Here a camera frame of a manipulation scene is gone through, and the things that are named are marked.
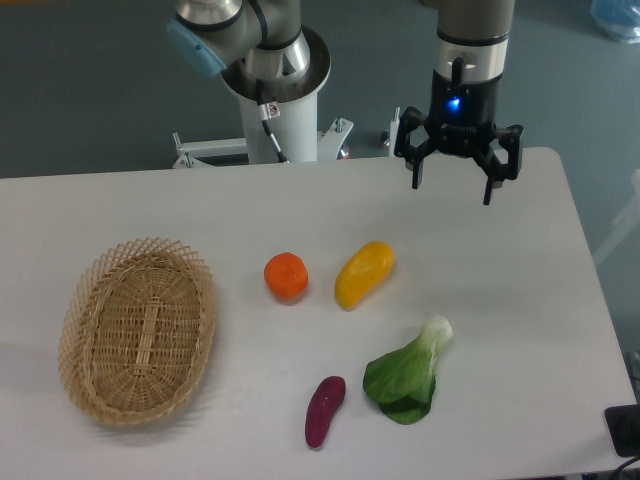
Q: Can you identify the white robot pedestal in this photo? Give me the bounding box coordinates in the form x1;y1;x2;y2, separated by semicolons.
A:
173;26;354;169

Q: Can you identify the purple sweet potato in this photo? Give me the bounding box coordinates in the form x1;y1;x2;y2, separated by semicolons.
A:
305;376;346;449

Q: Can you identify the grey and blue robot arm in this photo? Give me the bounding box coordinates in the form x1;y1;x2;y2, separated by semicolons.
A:
167;1;523;192

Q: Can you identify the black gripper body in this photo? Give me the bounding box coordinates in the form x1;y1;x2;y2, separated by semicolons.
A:
425;71;501;159

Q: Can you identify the blue plastic bag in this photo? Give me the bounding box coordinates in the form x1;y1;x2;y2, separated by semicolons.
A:
590;0;639;44

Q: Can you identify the woven wicker basket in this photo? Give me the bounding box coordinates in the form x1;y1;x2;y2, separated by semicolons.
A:
59;238;216;425

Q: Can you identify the orange tangerine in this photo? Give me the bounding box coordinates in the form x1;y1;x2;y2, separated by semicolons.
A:
263;252;309;301

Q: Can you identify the black device at table edge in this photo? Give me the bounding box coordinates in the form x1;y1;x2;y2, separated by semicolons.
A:
604;404;639;457

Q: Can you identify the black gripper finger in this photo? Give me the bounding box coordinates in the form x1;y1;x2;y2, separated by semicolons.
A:
393;105;437;191
474;123;525;207

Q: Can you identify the green bok choy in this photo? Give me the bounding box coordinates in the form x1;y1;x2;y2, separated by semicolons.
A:
362;315;453;425

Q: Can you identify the yellow mango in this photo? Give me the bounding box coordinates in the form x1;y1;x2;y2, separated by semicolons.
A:
334;241;395;310

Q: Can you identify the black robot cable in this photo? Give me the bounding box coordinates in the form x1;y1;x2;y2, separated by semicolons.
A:
255;79;290;164

